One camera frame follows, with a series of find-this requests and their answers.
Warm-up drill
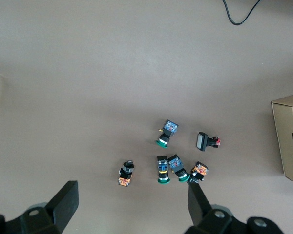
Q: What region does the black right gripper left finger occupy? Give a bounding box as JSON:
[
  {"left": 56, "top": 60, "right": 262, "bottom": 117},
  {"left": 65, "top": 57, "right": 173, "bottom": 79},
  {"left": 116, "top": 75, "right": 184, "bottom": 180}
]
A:
[{"left": 0, "top": 180, "right": 80, "bottom": 234}]

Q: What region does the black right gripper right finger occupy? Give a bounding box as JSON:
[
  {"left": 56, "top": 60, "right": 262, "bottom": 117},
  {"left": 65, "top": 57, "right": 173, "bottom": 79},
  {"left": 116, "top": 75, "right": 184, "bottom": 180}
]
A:
[{"left": 184, "top": 182, "right": 285, "bottom": 234}]

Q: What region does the green pushbutton blue block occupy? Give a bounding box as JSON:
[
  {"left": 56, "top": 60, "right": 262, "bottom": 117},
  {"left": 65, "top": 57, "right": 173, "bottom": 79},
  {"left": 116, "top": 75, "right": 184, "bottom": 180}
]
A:
[
  {"left": 167, "top": 153, "right": 190, "bottom": 183},
  {"left": 155, "top": 119, "right": 179, "bottom": 149}
]

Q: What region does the rectangular white lens pushbutton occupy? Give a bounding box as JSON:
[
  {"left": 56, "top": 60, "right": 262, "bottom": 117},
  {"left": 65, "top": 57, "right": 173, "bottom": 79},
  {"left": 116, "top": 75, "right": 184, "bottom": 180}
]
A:
[{"left": 195, "top": 131, "right": 222, "bottom": 152}]

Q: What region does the brown cardboard box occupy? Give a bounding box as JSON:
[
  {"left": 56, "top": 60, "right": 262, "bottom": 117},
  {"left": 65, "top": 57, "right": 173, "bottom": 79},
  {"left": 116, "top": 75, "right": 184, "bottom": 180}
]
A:
[{"left": 271, "top": 92, "right": 293, "bottom": 188}]

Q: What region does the black selector switch orange block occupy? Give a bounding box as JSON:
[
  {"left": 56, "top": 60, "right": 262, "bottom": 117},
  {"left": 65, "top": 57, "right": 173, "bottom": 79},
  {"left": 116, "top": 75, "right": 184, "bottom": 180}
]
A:
[
  {"left": 117, "top": 160, "right": 135, "bottom": 188},
  {"left": 187, "top": 160, "right": 209, "bottom": 186}
]

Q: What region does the green pushbutton with yellow ring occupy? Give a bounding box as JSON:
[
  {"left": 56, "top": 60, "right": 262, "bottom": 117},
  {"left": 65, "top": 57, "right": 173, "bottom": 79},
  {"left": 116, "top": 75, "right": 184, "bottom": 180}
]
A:
[{"left": 156, "top": 155, "right": 171, "bottom": 184}]

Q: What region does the black looped cable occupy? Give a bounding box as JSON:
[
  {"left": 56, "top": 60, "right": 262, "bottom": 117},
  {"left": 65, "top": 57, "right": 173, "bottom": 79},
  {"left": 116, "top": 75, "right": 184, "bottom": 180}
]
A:
[{"left": 221, "top": 0, "right": 262, "bottom": 25}]

